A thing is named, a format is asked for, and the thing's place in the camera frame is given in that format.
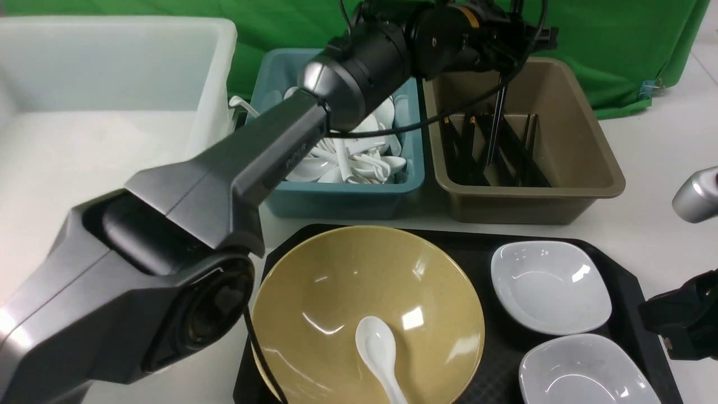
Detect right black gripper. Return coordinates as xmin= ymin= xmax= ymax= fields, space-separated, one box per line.
xmin=638 ymin=269 xmax=717 ymax=361

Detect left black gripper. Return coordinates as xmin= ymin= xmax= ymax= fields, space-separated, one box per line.
xmin=460 ymin=1 xmax=559 ymax=74

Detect black chopstick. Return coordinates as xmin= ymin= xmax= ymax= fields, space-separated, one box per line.
xmin=486 ymin=85 xmax=506 ymax=167

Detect white square dish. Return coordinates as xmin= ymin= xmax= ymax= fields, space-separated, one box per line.
xmin=519 ymin=333 xmax=660 ymax=403
xmin=490 ymin=240 xmax=613 ymax=337

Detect yellow noodle bowl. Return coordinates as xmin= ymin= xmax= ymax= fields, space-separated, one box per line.
xmin=251 ymin=226 xmax=485 ymax=403

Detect white soup spoon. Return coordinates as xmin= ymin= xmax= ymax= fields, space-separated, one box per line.
xmin=356 ymin=315 xmax=408 ymax=403

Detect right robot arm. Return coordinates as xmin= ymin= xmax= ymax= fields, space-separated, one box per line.
xmin=638 ymin=167 xmax=717 ymax=361

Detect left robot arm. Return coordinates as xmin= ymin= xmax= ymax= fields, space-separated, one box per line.
xmin=2 ymin=1 xmax=558 ymax=403

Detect black serving tray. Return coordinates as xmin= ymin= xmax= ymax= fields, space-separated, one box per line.
xmin=234 ymin=224 xmax=683 ymax=404

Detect black chopsticks in bin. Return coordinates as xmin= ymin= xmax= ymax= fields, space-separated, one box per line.
xmin=439 ymin=113 xmax=551 ymax=187

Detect pile of white spoons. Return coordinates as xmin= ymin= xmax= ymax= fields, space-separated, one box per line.
xmin=283 ymin=87 xmax=408 ymax=184

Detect green backdrop cloth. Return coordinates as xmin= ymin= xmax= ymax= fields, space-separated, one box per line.
xmin=2 ymin=1 xmax=710 ymax=118

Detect teal plastic bin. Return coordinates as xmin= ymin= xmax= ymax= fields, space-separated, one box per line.
xmin=251 ymin=48 xmax=425 ymax=220

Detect brown plastic bin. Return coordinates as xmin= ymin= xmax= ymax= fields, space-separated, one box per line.
xmin=427 ymin=57 xmax=625 ymax=225

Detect blue binder clip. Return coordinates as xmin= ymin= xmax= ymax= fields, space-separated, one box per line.
xmin=637 ymin=78 xmax=666 ymax=100

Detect white ladle spoon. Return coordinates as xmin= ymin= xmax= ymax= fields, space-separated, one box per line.
xmin=228 ymin=95 xmax=260 ymax=118

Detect large white plastic tub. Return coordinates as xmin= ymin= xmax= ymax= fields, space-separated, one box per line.
xmin=1 ymin=16 xmax=237 ymax=301

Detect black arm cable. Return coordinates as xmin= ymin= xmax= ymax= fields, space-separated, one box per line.
xmin=325 ymin=0 xmax=547 ymax=139

